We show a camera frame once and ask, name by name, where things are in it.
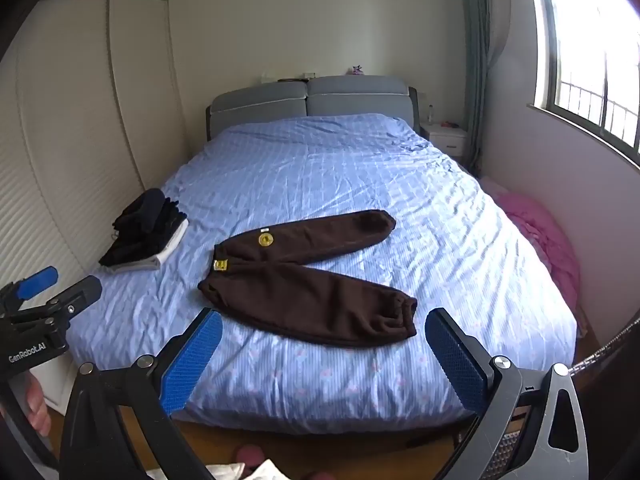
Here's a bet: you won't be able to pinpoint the green curtain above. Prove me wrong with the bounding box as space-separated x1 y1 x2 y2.
462 0 491 176

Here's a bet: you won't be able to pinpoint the pink blanket on floor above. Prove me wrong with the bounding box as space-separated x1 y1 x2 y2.
496 192 580 314

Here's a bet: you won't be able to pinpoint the white louvered wardrobe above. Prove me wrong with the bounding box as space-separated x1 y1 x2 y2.
1 0 189 412

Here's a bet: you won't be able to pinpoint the stack of folded dark clothes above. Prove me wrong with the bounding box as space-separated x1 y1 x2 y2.
99 188 189 272

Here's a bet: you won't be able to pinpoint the blue striped bed sheet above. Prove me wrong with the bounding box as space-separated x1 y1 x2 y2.
67 114 577 434

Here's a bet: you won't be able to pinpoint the person's left hand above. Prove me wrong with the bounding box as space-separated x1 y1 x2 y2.
9 372 52 438

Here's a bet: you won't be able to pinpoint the dark brown fleece pants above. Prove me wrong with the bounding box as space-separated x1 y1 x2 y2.
198 209 418 348

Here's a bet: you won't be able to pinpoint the white bedside table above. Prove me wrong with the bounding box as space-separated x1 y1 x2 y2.
421 122 468 162

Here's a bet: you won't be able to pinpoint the window with green frame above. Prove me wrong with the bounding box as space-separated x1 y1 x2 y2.
534 0 639 164

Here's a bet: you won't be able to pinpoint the grey upholstered headboard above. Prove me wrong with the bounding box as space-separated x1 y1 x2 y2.
205 75 421 140

